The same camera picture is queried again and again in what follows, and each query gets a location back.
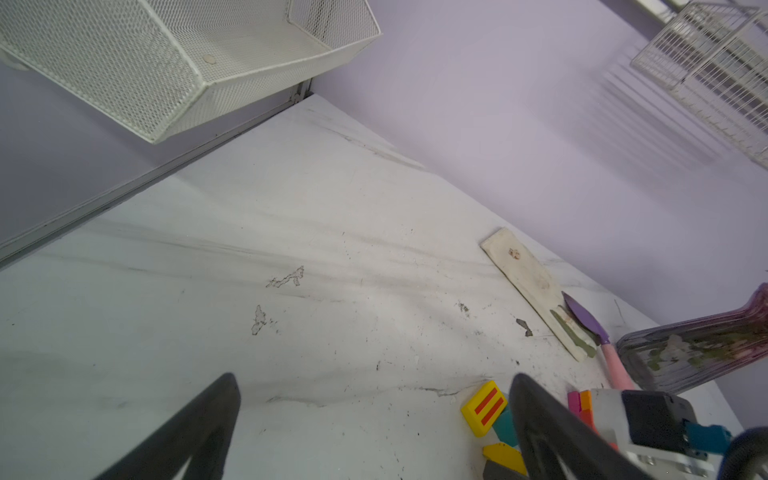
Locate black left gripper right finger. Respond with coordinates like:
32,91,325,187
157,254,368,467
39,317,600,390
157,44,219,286
509,373,657,479

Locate white wire wall basket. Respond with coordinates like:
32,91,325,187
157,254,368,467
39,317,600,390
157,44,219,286
631,1,767,168

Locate yellow red striped block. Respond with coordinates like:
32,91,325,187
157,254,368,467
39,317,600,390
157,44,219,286
460,380,508,438

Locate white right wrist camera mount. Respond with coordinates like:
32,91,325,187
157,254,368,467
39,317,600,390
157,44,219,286
590,389,733,479

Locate purple glass vase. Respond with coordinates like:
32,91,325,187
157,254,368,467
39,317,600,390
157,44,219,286
615,283,767,395

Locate magenta wood block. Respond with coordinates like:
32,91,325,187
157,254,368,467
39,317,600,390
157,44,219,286
567,391,582,415

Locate yellow wood block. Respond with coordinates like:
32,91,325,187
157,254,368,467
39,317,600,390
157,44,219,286
482,443,528,477

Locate teal wood block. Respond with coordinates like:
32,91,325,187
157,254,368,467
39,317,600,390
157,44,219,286
492,407,519,447

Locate beige dirty cloth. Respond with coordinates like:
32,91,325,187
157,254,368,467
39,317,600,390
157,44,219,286
480,228,598,362

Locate orange wood block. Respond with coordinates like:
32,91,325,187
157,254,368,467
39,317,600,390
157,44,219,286
580,390,593,411

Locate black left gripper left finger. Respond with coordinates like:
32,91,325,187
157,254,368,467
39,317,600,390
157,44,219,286
98,373,241,479

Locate white mesh lower shelf basket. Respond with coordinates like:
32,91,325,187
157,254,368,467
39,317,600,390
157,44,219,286
1,1,381,144

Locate red wood block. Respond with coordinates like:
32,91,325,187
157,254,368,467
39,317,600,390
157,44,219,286
578,410,604,439

